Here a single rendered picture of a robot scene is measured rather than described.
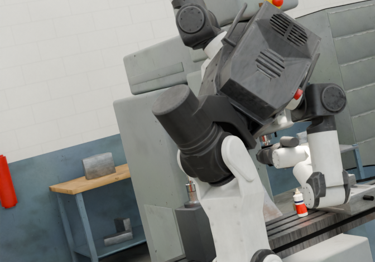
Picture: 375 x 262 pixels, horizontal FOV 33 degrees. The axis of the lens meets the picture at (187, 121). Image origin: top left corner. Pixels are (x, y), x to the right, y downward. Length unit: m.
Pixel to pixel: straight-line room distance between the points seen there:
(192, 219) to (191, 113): 0.69
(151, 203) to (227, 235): 1.25
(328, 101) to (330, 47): 5.55
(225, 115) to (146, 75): 1.30
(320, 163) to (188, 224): 0.54
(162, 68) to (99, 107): 3.86
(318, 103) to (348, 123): 5.60
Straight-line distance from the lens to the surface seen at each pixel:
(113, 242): 6.04
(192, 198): 2.20
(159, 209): 2.83
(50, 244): 6.43
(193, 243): 2.21
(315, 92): 1.87
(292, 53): 1.75
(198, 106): 1.56
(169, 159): 2.61
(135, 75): 3.01
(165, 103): 1.56
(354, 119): 7.47
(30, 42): 6.44
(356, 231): 4.65
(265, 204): 2.75
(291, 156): 2.15
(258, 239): 1.72
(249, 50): 1.70
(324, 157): 1.91
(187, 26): 1.82
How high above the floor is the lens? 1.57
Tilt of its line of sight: 4 degrees down
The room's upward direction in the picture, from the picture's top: 14 degrees counter-clockwise
